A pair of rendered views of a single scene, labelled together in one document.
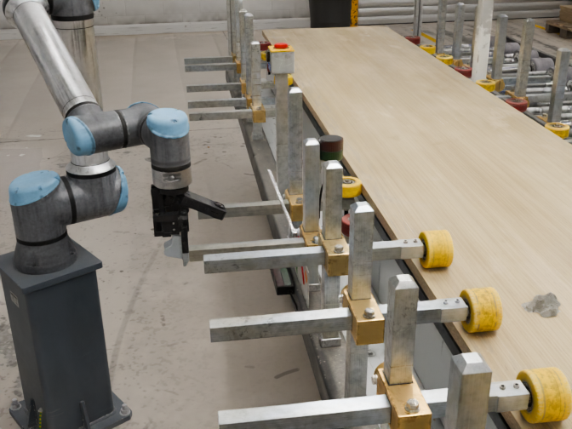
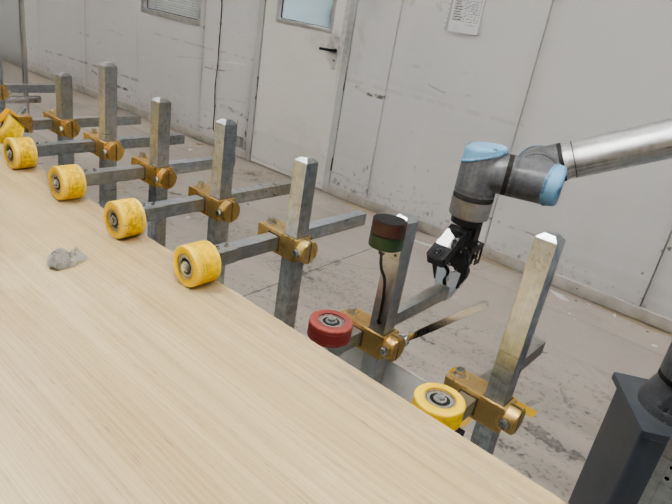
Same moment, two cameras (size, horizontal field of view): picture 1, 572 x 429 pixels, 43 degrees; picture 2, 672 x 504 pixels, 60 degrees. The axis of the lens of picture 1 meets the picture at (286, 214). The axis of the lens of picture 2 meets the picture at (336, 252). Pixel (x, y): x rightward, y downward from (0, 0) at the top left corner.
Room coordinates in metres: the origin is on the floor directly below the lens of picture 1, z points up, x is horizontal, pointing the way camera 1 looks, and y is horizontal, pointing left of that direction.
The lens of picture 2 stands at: (2.27, -0.82, 1.43)
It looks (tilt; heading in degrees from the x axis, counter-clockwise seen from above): 23 degrees down; 135
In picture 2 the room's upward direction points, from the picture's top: 10 degrees clockwise
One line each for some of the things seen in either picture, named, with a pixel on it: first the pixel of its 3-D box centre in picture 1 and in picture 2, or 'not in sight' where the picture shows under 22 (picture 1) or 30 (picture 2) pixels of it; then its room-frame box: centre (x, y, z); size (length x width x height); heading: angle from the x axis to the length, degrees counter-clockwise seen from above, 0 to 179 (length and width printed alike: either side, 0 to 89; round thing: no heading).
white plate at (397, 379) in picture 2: (299, 265); (389, 382); (1.68, -0.03, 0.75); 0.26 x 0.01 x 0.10; 8
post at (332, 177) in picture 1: (330, 265); (291, 265); (1.41, -0.10, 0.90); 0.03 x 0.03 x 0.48; 8
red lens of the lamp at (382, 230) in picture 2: (330, 143); (389, 226); (1.66, -0.11, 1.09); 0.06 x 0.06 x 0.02
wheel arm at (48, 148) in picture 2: not in sight; (109, 143); (0.62, -0.18, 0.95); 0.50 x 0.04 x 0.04; 98
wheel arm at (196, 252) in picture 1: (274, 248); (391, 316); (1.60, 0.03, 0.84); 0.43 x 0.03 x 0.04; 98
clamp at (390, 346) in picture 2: (313, 241); (369, 334); (1.64, -0.07, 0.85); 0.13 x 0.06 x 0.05; 8
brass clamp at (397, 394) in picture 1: (401, 399); (153, 172); (0.89, -0.17, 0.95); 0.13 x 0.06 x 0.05; 8
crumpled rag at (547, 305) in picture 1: (546, 301); (63, 254); (1.23, -0.50, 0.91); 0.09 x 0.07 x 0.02; 130
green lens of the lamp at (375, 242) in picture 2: (330, 152); (386, 239); (1.66, -0.11, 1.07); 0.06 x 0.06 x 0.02
